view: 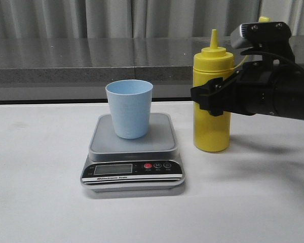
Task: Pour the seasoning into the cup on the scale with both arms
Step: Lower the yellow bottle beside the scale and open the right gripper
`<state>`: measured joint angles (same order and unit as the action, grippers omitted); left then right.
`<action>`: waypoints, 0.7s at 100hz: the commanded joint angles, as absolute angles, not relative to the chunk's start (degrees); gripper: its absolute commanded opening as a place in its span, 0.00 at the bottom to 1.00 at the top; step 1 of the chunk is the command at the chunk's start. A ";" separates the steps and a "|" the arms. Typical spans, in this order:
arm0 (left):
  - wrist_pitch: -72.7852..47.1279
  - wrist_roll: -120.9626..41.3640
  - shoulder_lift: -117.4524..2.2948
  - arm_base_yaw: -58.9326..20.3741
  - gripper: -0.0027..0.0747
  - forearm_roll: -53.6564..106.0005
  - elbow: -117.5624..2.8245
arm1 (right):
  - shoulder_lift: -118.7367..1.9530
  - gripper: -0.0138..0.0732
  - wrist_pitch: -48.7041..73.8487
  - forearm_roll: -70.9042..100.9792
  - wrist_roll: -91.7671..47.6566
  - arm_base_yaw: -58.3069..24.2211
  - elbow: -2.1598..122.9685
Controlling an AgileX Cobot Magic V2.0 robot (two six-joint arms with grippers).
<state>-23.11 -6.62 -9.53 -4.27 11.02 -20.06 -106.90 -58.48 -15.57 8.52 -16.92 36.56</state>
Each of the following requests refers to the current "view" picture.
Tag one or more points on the light blue plastic cup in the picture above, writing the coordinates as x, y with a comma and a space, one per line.
129, 102

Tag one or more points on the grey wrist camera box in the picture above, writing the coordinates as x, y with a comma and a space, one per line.
250, 34

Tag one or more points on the silver electronic kitchen scale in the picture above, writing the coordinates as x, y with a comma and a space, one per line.
149, 162

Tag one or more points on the yellow squeeze bottle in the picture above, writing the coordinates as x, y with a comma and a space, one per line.
211, 133

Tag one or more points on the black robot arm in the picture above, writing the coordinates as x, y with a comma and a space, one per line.
278, 91

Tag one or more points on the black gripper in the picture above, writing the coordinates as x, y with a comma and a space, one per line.
250, 92

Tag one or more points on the grey curtain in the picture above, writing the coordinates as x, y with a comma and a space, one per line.
139, 19

